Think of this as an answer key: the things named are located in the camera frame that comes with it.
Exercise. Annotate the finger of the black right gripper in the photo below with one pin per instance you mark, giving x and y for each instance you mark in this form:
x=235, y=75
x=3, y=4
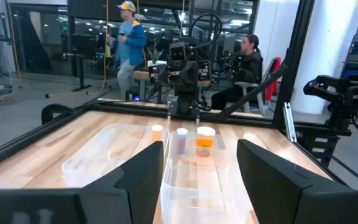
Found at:
x=154, y=74
x=204, y=71

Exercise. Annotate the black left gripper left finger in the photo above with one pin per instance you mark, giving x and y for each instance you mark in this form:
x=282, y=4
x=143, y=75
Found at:
x=135, y=186

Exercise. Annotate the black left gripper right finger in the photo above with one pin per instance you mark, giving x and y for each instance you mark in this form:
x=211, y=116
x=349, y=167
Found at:
x=275, y=186

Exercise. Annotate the large pale yellow pill bottle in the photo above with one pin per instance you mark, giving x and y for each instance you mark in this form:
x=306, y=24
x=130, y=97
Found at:
x=249, y=136

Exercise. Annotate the medium orange pill bottle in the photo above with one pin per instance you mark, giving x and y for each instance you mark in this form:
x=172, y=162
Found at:
x=157, y=133

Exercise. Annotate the teal bottle with red pills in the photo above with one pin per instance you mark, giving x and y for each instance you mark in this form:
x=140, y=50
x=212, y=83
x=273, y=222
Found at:
x=182, y=141

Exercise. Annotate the large orange pill bottle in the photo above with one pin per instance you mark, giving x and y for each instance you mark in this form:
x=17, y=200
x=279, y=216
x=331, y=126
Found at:
x=205, y=141

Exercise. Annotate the black neighbouring robot arm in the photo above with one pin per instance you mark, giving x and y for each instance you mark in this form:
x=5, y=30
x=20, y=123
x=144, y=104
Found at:
x=337, y=90

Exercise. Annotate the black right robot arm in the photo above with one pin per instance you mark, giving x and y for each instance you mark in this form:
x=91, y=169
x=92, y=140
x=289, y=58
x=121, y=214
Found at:
x=183, y=104

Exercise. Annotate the clear plastic bin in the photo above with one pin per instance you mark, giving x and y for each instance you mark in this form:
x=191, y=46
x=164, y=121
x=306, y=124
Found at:
x=197, y=186
x=104, y=149

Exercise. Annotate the wooden side table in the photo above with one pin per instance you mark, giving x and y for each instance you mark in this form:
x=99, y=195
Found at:
x=141, y=75

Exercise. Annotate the person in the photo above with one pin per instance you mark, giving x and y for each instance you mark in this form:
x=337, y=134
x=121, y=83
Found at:
x=250, y=67
x=132, y=43

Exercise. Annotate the white chair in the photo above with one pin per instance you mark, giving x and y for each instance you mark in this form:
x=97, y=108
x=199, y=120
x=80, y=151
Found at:
x=247, y=84

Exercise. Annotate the red cloth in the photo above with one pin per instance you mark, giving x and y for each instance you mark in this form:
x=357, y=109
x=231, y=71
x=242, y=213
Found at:
x=273, y=84

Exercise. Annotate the black standing desk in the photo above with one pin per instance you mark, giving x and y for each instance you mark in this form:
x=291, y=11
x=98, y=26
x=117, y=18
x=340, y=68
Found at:
x=84, y=46

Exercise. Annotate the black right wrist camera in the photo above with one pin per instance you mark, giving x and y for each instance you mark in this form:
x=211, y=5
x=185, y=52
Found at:
x=178, y=52

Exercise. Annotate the black diagonal frame brace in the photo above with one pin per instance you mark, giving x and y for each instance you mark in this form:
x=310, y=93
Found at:
x=253, y=91

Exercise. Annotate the silver metal bracket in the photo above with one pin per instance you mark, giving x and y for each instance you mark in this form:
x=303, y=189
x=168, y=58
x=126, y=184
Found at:
x=290, y=124

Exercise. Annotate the black frame post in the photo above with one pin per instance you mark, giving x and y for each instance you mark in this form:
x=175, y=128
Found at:
x=294, y=62

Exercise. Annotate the black table frame rail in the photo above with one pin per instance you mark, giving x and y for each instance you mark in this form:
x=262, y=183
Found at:
x=26, y=140

